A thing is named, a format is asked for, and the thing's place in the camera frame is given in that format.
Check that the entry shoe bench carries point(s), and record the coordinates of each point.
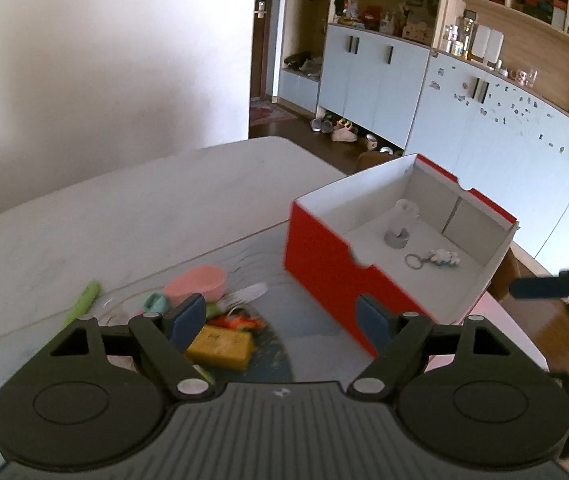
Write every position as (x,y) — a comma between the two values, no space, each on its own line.
(297,87)

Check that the shoes on bench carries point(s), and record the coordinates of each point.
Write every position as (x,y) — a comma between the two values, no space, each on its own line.
(304,64)

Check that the patterned door rug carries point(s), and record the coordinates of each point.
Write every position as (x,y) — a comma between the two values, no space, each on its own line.
(269,112)

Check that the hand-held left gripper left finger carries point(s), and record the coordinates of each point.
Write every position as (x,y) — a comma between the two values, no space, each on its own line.
(189,321)

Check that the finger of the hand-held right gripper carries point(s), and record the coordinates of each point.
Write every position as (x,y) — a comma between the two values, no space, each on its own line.
(539,287)

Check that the row of toys and boxes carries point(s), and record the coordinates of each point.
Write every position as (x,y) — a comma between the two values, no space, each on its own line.
(379,17)

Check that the white pink sneakers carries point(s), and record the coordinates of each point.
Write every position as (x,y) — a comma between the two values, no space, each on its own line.
(344,131)

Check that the red cardboard box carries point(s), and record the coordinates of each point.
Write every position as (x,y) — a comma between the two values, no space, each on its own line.
(324,265)

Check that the brown wooden door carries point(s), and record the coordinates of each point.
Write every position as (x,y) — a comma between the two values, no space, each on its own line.
(264,55)

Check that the wooden wall shelf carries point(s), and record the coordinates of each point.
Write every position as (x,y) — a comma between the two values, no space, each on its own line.
(529,35)

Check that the glass cups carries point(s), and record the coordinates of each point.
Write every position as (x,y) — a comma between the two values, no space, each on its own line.
(524,77)

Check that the blue printed table mat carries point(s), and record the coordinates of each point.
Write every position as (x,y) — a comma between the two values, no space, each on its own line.
(309,335)

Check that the grey slippers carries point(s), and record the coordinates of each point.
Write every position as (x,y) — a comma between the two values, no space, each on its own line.
(320,125)

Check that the green pen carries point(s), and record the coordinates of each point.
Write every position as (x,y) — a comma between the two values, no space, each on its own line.
(84,302)

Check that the yellow box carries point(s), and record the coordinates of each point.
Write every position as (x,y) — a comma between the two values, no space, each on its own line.
(222,347)

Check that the white canisters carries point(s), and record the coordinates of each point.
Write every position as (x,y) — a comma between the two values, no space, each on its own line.
(487,44)

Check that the orange dragon figure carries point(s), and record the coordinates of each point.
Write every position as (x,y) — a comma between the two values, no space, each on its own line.
(237,321)

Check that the white plastic fork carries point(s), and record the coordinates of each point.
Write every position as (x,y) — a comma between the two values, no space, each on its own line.
(247,293)

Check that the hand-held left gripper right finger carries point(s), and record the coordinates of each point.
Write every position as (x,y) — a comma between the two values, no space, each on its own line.
(372,324)

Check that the pink bowl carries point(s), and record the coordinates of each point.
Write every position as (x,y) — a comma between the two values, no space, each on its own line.
(197,282)

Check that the long pale blue sideboard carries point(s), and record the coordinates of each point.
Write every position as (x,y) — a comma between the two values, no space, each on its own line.
(504,150)

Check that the glass jars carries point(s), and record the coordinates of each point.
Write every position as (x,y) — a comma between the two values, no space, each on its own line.
(457,37)

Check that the clear dome jar grey base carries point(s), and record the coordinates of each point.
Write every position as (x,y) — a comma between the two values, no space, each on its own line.
(403,225)

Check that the tall pale blue cabinet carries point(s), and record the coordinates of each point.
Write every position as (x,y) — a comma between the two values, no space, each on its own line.
(374,85)

